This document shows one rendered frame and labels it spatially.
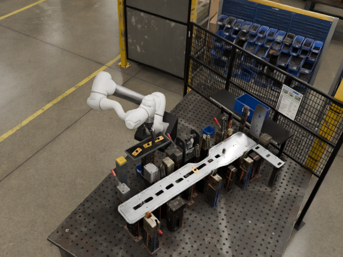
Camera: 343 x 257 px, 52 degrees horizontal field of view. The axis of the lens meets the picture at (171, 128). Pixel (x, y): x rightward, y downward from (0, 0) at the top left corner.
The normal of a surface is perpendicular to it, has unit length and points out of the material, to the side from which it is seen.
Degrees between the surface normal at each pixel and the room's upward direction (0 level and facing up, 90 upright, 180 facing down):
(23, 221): 0
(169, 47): 94
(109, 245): 0
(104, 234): 0
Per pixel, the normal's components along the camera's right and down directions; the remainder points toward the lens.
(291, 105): -0.76, 0.40
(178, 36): -0.51, 0.57
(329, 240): 0.05, -0.74
